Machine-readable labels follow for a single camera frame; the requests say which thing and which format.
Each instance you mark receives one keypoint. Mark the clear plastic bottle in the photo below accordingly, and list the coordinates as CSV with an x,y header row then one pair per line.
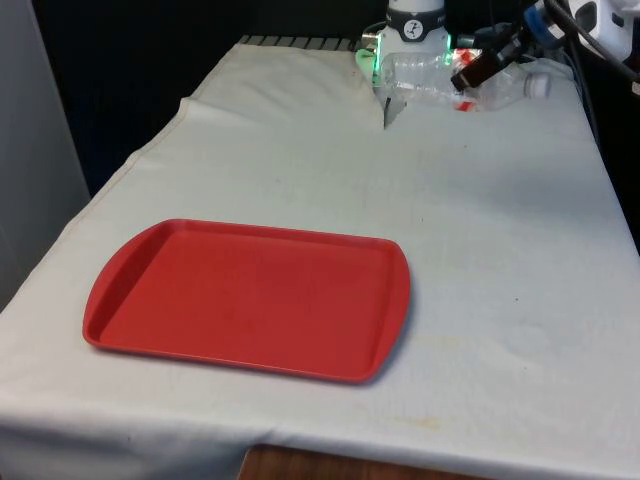
x,y
417,75

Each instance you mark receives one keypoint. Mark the red tray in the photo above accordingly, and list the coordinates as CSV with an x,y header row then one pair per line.
x,y
250,300

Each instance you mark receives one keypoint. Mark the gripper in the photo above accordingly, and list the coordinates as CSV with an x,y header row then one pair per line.
x,y
544,26

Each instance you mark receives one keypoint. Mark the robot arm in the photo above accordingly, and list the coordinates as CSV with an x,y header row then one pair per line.
x,y
434,41

